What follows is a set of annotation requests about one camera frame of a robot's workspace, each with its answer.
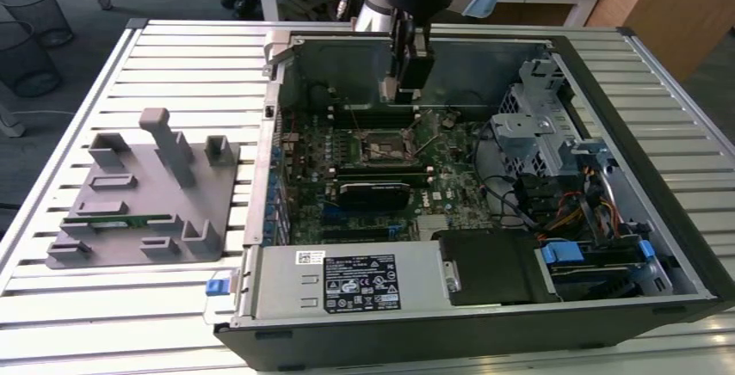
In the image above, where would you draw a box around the green motherboard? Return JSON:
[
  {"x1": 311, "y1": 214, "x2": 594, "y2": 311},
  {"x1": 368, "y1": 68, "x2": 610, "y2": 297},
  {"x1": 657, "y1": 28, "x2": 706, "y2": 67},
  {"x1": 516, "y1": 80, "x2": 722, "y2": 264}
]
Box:
[{"x1": 275, "y1": 106, "x2": 522, "y2": 248}]

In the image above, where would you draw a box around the black round cable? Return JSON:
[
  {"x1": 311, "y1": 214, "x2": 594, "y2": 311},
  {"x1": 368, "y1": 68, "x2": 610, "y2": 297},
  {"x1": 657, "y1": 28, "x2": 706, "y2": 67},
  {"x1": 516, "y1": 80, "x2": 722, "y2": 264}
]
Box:
[{"x1": 478, "y1": 172, "x2": 542, "y2": 233}]

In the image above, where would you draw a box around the CPU socket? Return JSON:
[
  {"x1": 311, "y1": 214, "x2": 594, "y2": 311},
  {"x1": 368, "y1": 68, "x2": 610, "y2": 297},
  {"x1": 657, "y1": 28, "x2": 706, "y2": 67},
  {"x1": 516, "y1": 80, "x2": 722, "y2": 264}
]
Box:
[{"x1": 355, "y1": 126, "x2": 426, "y2": 169}]

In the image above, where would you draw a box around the black graphics card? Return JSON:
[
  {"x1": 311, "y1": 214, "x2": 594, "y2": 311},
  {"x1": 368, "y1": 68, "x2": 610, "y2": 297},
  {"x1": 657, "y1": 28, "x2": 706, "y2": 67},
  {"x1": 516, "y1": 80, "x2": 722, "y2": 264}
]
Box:
[{"x1": 337, "y1": 181, "x2": 414, "y2": 213}]

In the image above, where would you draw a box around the silver drive rail bracket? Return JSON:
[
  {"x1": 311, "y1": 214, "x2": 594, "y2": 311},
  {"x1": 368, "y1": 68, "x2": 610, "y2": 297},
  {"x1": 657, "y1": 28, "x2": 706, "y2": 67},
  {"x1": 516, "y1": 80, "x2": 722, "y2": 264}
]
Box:
[{"x1": 566, "y1": 137, "x2": 657, "y2": 250}]

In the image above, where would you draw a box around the green RAM stick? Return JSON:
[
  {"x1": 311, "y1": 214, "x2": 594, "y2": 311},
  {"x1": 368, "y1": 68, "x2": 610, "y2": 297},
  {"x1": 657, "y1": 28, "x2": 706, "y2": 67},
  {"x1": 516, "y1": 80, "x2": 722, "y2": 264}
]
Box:
[{"x1": 62, "y1": 214, "x2": 174, "y2": 226}]

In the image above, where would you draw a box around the black expansion slot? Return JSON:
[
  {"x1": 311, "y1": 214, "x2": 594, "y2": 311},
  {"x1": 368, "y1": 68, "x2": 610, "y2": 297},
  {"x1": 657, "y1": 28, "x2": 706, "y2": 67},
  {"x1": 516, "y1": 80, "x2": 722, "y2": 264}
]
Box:
[{"x1": 320, "y1": 227, "x2": 394, "y2": 241}]

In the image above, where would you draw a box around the black hard disk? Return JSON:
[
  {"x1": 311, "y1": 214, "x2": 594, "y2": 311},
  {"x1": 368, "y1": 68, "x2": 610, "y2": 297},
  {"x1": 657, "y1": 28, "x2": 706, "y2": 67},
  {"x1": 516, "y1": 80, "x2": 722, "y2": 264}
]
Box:
[{"x1": 551, "y1": 262, "x2": 642, "y2": 303}]

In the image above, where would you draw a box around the metal drive cage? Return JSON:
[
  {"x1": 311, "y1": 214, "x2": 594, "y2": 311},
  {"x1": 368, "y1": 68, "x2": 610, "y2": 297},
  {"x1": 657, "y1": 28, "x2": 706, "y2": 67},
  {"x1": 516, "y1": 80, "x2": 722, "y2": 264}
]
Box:
[{"x1": 487, "y1": 58, "x2": 583, "y2": 178}]

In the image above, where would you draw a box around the orange wire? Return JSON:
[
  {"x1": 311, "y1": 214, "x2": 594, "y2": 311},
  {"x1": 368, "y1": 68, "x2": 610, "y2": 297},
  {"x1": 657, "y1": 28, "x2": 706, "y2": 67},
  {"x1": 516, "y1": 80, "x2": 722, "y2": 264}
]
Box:
[{"x1": 602, "y1": 200, "x2": 623, "y2": 237}]

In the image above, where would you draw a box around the silver power supply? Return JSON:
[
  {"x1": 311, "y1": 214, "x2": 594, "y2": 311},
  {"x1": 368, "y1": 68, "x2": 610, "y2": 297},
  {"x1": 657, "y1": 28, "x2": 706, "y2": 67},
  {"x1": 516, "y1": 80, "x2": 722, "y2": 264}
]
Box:
[{"x1": 233, "y1": 243, "x2": 464, "y2": 323}]

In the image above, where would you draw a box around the black wire mesh bin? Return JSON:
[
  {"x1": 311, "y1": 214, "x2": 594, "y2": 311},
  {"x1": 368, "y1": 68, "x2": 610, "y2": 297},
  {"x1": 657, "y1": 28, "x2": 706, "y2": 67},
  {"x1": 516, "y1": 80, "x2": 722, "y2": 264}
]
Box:
[
  {"x1": 0, "y1": 20, "x2": 63, "y2": 100},
  {"x1": 0, "y1": 0, "x2": 77, "y2": 48}
]

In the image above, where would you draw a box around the wooden cabinet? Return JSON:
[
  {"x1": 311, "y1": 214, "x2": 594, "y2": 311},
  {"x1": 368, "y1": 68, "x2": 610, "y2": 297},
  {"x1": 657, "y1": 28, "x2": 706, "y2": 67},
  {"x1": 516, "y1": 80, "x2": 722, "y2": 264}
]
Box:
[{"x1": 585, "y1": 0, "x2": 735, "y2": 83}]

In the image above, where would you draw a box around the grey stand foot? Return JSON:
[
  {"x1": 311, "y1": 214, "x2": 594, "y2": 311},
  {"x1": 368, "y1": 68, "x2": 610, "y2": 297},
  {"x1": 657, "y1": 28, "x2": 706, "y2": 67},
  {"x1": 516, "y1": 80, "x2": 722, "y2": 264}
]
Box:
[{"x1": 0, "y1": 80, "x2": 29, "y2": 138}]

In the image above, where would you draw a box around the black PC case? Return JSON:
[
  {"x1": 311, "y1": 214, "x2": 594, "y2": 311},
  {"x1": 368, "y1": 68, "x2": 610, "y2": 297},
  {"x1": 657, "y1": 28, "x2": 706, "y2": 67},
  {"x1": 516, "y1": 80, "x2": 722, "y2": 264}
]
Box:
[{"x1": 213, "y1": 26, "x2": 724, "y2": 372}]

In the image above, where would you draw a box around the silver CPU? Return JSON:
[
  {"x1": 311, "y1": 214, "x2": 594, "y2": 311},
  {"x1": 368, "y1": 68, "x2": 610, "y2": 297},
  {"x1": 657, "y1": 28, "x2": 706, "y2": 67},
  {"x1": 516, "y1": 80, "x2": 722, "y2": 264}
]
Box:
[{"x1": 378, "y1": 77, "x2": 426, "y2": 103}]

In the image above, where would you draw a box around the grey parts rack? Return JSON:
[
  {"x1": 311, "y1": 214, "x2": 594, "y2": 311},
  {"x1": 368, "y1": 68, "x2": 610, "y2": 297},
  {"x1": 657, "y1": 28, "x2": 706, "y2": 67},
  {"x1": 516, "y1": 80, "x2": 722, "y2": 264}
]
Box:
[{"x1": 46, "y1": 108, "x2": 243, "y2": 269}]

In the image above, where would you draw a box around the blue disk carrier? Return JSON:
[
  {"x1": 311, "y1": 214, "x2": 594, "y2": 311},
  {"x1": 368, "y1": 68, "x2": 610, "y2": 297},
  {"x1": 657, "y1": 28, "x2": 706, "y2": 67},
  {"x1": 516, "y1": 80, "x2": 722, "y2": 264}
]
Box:
[{"x1": 538, "y1": 240, "x2": 586, "y2": 269}]

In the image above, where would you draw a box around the silver chipset heat sink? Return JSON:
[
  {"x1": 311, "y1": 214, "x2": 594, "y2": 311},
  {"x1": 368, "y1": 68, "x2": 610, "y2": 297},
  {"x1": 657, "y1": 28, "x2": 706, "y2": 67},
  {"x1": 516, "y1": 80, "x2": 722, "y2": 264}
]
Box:
[{"x1": 416, "y1": 214, "x2": 454, "y2": 238}]

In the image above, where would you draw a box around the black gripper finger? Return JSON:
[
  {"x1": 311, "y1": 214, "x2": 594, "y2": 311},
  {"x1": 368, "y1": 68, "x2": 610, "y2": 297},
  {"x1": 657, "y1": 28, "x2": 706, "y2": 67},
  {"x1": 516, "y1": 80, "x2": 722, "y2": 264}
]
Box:
[
  {"x1": 398, "y1": 15, "x2": 435, "y2": 92},
  {"x1": 388, "y1": 14, "x2": 406, "y2": 80}
]

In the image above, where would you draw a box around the metal disk bay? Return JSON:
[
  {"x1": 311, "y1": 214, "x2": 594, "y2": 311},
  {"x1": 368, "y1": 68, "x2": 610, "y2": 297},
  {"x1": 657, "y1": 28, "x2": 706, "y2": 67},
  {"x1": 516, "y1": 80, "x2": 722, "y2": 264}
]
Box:
[{"x1": 534, "y1": 237, "x2": 680, "y2": 305}]

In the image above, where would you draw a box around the yellow wire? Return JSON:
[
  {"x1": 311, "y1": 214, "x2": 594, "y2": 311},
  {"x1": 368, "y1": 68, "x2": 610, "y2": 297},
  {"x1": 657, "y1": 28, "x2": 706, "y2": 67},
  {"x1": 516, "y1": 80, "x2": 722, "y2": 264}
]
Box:
[{"x1": 545, "y1": 206, "x2": 579, "y2": 233}]

